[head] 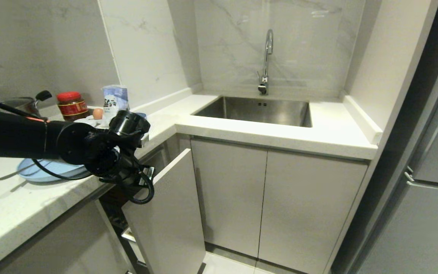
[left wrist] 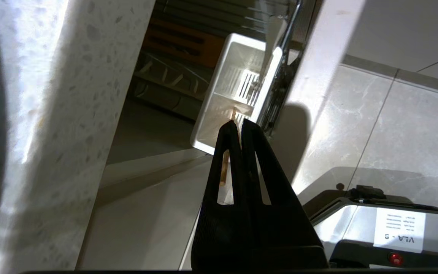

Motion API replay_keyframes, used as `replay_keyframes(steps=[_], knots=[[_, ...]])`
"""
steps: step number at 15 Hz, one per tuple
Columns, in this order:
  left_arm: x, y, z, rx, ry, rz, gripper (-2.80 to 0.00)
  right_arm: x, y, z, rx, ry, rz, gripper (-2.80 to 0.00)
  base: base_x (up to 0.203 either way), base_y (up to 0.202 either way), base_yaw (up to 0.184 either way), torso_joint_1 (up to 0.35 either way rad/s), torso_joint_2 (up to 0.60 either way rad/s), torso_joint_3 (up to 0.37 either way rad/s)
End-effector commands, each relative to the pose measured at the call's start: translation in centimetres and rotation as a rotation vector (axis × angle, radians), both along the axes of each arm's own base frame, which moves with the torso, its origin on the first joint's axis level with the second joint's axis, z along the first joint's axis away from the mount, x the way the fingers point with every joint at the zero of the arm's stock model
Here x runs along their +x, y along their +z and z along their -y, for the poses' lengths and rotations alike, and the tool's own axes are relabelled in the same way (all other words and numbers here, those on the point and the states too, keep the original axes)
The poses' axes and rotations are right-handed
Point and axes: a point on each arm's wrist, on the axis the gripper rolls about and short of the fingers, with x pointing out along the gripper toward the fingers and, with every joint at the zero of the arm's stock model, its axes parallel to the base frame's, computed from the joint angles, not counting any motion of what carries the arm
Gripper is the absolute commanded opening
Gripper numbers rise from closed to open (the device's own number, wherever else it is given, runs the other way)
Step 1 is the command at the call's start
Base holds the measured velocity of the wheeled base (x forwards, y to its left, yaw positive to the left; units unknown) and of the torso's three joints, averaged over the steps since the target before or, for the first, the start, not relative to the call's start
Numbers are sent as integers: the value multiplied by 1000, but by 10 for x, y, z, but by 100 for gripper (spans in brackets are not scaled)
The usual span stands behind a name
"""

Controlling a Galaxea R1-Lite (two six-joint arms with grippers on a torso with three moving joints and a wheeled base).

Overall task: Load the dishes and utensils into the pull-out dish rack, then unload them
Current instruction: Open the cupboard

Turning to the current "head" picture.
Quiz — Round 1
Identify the pull-out dish rack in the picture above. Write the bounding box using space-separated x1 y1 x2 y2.
99 185 147 274

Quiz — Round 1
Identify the black cable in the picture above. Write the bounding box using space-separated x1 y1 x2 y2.
126 170 155 205
32 158 92 180

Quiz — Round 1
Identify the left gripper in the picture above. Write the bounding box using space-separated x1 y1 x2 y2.
117 154 146 189

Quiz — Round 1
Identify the refrigerator door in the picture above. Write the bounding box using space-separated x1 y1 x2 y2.
405 49 438 188
354 179 438 274

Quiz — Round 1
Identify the chrome faucet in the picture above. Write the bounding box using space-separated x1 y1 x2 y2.
257 29 274 96

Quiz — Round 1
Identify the light blue plate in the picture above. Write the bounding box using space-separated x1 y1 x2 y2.
17 158 90 183

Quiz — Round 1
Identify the grey cabinet door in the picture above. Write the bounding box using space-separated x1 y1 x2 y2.
0 201 130 274
190 139 268 258
258 150 368 274

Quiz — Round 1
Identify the white blue salt bag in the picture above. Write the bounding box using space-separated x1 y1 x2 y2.
102 84 130 121

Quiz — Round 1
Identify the stainless steel sink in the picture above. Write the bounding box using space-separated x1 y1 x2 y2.
191 95 313 128

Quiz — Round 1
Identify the refrigerator body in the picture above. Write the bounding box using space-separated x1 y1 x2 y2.
331 0 438 274

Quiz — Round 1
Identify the small white dish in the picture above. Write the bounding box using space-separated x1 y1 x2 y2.
73 115 110 129

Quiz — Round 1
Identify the red lidded sauce jar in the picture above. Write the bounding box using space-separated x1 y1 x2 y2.
56 91 90 122

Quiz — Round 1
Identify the metal pot with black handle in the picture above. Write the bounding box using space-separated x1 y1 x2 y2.
0 90 52 117

